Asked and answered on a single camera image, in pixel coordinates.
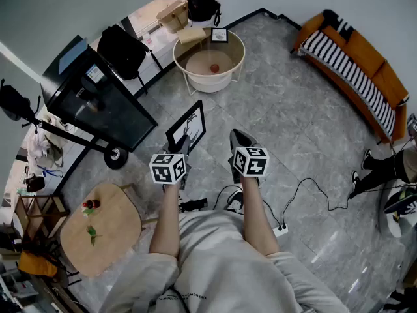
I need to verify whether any person's right forearm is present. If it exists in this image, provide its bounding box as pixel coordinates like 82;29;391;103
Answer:
240;174;281;258

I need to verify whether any black-framed deer picture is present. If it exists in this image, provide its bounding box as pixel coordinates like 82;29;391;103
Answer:
165;100;207;153

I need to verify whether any pile of white clothes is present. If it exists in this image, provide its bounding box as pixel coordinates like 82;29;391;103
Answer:
25;112;66;170

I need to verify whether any person's grey sweatshirt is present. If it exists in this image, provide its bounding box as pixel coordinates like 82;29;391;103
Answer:
99;209;351;313

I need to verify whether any round wooden tray table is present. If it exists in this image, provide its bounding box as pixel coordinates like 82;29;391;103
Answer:
172;27;246;96

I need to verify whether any small black pouch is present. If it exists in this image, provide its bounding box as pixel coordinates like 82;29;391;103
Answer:
24;173;46;194

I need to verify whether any orange bag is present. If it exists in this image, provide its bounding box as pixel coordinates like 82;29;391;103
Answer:
18;251;59;278

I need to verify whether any black white patterned cushion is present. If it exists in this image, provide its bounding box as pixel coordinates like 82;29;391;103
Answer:
322;8;356;42

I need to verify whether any blue lanyard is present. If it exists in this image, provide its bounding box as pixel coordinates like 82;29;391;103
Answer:
36;164;65;179

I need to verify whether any oval wooden side table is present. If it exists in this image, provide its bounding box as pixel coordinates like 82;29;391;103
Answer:
59;183;159;278

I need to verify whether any black waist-worn device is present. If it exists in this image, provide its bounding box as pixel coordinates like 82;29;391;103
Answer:
179;198;209;213

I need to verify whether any black backpack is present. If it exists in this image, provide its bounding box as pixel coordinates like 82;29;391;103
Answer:
184;0;223;27

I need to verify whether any person's left forearm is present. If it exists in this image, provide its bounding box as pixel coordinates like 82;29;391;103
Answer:
149;183;182;259

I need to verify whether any black white striped blanket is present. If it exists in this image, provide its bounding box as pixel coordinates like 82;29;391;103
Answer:
298;30;397;138

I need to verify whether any beige tote bag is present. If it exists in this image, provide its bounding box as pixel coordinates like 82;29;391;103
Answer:
156;0;190;35

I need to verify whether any green leaf sprig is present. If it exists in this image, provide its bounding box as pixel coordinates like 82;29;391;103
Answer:
85;224;103;247

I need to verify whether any dark blue slipper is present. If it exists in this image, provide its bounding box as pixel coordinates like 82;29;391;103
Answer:
383;190;417;215

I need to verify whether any black glass cabinet cart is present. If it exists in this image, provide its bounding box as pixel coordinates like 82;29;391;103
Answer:
32;35;160;171

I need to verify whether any long black floor cable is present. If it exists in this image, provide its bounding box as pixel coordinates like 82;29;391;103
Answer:
281;177;351;231

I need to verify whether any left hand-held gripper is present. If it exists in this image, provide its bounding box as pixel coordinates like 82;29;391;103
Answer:
149;135;194;192

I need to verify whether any black framed nature picture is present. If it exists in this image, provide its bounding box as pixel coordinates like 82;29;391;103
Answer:
210;27;229;44

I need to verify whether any person's black white sneaker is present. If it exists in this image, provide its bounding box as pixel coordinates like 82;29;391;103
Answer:
226;190;245;213

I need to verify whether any large black shoulder bag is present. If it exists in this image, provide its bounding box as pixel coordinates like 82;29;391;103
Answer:
96;24;164;95

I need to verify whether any flat beige wooden box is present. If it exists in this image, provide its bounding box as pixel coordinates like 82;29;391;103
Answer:
177;27;207;46

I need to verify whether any low wooden shelf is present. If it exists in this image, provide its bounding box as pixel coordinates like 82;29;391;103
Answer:
14;194;71;241

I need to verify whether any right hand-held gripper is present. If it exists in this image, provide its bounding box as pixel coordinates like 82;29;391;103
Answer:
227;128;270;187

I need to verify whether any white round stool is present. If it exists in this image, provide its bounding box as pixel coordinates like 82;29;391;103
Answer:
379;183;417;239

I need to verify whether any orange sofa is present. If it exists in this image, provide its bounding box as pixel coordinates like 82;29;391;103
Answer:
291;10;410;145

